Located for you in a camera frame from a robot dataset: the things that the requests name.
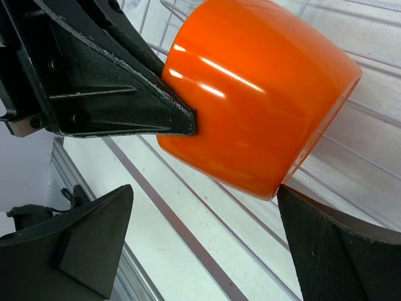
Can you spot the clear plastic rack tray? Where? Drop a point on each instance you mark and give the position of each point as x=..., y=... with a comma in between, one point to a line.
x=196, y=238

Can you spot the aluminium frame rail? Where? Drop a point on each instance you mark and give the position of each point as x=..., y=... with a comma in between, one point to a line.
x=131, y=280

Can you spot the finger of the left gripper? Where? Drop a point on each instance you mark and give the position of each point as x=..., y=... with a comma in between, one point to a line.
x=102, y=96

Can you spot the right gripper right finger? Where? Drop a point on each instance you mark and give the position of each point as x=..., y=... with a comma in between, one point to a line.
x=338, y=256

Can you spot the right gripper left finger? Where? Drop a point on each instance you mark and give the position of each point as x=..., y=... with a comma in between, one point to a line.
x=73, y=256

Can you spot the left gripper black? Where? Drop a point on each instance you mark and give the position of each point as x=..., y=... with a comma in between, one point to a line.
x=30, y=54

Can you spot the white wire dish rack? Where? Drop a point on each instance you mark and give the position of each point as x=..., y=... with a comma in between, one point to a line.
x=355, y=167

